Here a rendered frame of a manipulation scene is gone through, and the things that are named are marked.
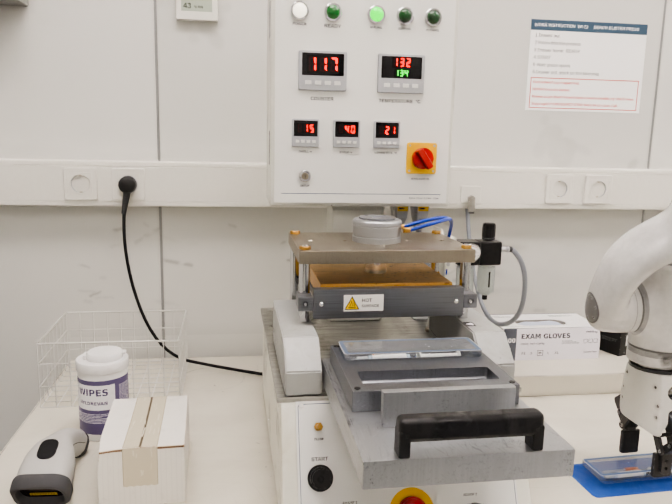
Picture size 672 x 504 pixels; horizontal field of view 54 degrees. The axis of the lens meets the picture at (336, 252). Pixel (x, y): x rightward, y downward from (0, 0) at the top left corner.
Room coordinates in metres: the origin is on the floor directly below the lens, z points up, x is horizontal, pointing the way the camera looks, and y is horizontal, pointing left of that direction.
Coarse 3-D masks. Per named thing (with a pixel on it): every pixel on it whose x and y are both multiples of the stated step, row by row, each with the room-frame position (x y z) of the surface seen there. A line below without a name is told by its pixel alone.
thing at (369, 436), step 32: (512, 384) 0.69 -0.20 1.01; (352, 416) 0.68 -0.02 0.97; (384, 416) 0.66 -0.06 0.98; (352, 448) 0.64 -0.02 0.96; (384, 448) 0.61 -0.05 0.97; (416, 448) 0.61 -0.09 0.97; (448, 448) 0.61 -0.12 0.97; (480, 448) 0.61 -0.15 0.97; (512, 448) 0.62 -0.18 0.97; (544, 448) 0.62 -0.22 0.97; (384, 480) 0.59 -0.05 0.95; (416, 480) 0.59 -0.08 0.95; (448, 480) 0.60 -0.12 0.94; (480, 480) 0.60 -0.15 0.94
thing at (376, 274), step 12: (312, 264) 1.09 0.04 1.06; (324, 264) 1.10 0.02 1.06; (336, 264) 1.10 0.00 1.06; (348, 264) 1.10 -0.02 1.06; (360, 264) 1.10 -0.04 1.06; (372, 264) 1.03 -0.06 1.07; (384, 264) 1.04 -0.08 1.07; (396, 264) 1.11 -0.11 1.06; (408, 264) 1.11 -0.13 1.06; (420, 264) 1.11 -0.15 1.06; (312, 276) 1.04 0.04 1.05; (324, 276) 1.00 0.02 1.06; (336, 276) 1.00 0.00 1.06; (348, 276) 1.00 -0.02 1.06; (360, 276) 1.01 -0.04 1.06; (372, 276) 1.01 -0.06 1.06; (384, 276) 1.01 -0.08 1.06; (396, 276) 1.01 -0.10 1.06; (408, 276) 1.01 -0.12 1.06; (420, 276) 1.02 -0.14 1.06; (432, 276) 1.02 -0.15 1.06
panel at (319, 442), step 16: (304, 416) 0.82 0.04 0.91; (320, 416) 0.82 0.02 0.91; (304, 432) 0.81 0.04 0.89; (320, 432) 0.81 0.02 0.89; (336, 432) 0.82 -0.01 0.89; (304, 448) 0.80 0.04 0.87; (320, 448) 0.81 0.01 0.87; (336, 448) 0.81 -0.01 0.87; (304, 464) 0.79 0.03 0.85; (320, 464) 0.80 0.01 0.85; (336, 464) 0.80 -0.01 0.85; (352, 464) 0.80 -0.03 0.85; (304, 480) 0.79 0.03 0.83; (336, 480) 0.79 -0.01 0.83; (352, 480) 0.79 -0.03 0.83; (512, 480) 0.83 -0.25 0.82; (304, 496) 0.78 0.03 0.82; (320, 496) 0.78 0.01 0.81; (336, 496) 0.78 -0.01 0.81; (352, 496) 0.79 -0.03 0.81; (368, 496) 0.79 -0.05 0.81; (384, 496) 0.79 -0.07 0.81; (400, 496) 0.79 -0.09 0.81; (416, 496) 0.80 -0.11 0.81; (432, 496) 0.80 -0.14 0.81; (448, 496) 0.80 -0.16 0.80; (464, 496) 0.81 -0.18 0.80; (480, 496) 0.81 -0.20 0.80; (496, 496) 0.81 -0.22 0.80; (512, 496) 0.82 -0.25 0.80
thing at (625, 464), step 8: (616, 456) 0.99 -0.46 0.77; (624, 456) 0.99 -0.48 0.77; (632, 456) 0.99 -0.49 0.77; (640, 456) 0.99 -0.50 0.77; (648, 456) 0.99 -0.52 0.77; (592, 464) 0.96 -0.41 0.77; (600, 464) 0.96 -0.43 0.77; (608, 464) 0.96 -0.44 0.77; (616, 464) 0.96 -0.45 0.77; (624, 464) 0.96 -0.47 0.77; (632, 464) 0.97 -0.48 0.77; (640, 464) 0.97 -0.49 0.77; (648, 464) 0.97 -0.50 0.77; (600, 472) 0.94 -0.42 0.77; (608, 472) 0.94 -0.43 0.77; (616, 472) 0.94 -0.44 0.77; (624, 472) 0.94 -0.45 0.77; (632, 472) 0.94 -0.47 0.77
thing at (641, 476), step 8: (608, 456) 0.99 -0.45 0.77; (584, 464) 0.97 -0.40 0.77; (592, 472) 0.95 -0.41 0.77; (640, 472) 0.94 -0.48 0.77; (648, 472) 0.94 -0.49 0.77; (600, 480) 0.95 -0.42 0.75; (608, 480) 0.93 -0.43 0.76; (616, 480) 0.94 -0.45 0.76; (624, 480) 0.95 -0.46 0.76; (632, 480) 0.95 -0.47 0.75; (640, 480) 0.95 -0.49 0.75
